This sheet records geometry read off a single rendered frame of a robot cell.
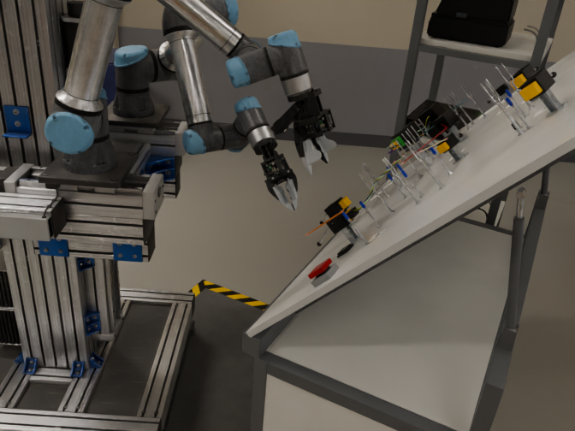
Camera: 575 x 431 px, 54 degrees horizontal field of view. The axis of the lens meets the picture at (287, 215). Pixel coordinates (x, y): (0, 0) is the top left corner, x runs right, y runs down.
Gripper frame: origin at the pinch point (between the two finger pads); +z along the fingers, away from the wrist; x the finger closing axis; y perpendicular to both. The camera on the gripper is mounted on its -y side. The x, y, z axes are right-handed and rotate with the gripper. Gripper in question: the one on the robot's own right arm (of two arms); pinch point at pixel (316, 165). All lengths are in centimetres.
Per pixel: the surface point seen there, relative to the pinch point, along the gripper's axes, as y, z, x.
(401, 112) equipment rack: -15, 12, 93
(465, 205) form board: 47, 4, -25
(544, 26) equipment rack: 42, -8, 99
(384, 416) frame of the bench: 17, 56, -30
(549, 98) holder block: 58, -5, 8
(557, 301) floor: 10, 157, 177
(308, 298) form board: 6.3, 23.1, -29.1
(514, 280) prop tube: 48, 29, -11
